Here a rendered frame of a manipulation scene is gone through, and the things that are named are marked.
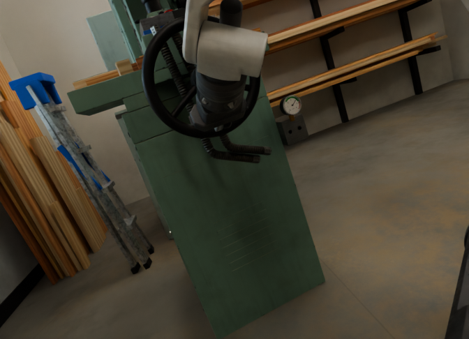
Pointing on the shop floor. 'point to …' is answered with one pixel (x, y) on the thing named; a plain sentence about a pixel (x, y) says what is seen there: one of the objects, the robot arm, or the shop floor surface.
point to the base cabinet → (234, 220)
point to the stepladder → (82, 162)
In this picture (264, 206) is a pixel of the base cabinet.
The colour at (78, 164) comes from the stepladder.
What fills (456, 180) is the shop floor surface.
